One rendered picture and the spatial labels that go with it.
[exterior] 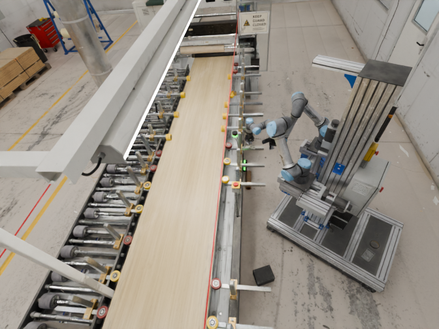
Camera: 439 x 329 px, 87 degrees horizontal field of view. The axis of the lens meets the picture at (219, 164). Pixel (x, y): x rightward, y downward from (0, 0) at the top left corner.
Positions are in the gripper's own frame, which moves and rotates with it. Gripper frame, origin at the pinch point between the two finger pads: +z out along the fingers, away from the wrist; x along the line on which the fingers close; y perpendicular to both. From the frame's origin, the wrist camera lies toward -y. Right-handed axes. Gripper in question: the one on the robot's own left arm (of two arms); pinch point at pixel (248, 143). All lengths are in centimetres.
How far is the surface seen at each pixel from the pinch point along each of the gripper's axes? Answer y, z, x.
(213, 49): -240, -7, 20
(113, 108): 111, -144, -83
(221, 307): 138, 37, -72
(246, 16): -217, -56, 73
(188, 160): -7, 9, -70
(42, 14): -850, 19, -434
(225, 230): 74, 37, -51
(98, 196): 7, 15, -172
